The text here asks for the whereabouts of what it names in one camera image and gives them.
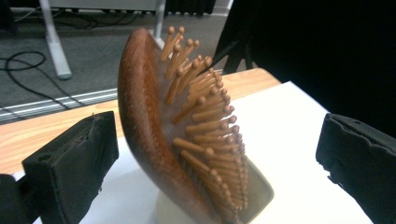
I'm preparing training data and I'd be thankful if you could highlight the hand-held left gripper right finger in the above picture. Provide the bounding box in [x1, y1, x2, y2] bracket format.
[315, 112, 396, 224]

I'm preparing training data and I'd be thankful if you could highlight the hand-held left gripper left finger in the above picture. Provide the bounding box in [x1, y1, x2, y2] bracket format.
[21, 110, 120, 224]

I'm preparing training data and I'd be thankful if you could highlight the brown wooden hairbrush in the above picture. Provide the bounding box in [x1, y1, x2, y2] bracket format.
[117, 25, 250, 224]

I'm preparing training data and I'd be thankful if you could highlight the white table mat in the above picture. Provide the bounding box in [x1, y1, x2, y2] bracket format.
[12, 80, 375, 224]

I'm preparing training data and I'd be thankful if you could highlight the white metal stand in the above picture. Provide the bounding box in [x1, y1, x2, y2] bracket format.
[38, 0, 169, 80]

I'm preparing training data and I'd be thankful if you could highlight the black tripod stand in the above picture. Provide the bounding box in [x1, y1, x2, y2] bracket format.
[201, 30, 260, 76]

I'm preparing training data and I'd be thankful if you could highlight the aluminium floor rail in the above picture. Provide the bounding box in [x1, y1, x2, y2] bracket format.
[0, 88, 120, 121]

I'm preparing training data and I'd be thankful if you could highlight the black floor cable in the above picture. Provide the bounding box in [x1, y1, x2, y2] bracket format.
[0, 50, 79, 110]

